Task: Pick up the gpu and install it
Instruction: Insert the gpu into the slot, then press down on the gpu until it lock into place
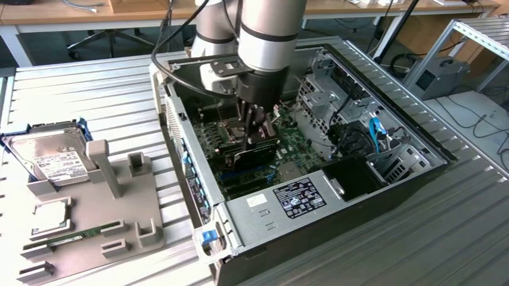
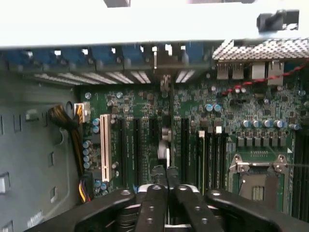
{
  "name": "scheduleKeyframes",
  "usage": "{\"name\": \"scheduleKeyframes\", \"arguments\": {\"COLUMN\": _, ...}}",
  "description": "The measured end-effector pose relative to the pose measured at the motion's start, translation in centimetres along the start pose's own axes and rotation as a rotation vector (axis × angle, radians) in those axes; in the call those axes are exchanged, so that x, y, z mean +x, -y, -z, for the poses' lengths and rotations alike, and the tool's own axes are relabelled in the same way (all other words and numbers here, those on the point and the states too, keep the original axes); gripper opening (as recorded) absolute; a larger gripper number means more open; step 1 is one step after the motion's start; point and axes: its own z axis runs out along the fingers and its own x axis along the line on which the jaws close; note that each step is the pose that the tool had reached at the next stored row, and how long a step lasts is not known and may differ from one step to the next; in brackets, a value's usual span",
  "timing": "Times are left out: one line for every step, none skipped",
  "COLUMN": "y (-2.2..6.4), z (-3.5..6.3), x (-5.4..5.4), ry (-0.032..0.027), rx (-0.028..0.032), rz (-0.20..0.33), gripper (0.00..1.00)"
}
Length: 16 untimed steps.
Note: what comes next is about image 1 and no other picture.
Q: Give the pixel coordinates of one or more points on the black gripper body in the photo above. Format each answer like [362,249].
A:
[262,86]

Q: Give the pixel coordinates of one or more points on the black graphics card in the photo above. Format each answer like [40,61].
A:
[250,158]

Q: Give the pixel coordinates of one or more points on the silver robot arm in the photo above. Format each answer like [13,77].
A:
[270,35]

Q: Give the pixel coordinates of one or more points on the CPU socket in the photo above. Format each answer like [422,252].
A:
[230,131]

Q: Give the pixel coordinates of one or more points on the green motherboard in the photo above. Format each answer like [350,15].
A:
[294,143]

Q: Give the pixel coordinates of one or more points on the thin locking lever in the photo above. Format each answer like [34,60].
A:
[219,111]

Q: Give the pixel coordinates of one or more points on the silver drive cage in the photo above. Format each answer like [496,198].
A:
[314,134]

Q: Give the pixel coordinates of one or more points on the open black PC case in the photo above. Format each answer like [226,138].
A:
[206,74]

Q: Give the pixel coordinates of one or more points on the silver chipset heatsink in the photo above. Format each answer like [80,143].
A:
[289,171]

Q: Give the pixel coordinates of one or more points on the silver power supply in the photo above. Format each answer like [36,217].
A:
[258,220]

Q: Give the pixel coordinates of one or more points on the silver disk bay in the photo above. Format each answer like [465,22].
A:
[397,167]

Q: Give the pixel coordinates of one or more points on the wooden desk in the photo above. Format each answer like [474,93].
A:
[358,9]
[79,13]

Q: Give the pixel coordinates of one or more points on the blue case latch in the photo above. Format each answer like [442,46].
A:
[207,237]

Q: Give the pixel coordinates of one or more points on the black tripod pole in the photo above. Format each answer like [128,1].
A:
[400,26]

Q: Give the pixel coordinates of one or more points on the black office chair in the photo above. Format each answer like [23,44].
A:
[111,37]

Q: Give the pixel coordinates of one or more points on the brown box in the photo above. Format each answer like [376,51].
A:
[135,6]

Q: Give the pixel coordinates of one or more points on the grey controller box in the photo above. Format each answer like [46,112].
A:
[441,77]

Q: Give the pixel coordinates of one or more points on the grey parts rack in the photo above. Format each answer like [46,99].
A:
[91,214]

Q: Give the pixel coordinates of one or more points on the hard disk in blue carrier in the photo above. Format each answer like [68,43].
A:
[35,155]

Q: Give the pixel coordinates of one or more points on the silver CPU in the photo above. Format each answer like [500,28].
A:
[50,216]

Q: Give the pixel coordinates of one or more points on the green RAM stick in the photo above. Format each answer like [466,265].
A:
[67,237]

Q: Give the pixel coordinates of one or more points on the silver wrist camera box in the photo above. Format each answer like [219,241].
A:
[214,80]

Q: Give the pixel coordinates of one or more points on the aluminium frame shelf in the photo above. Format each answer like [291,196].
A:
[481,32]

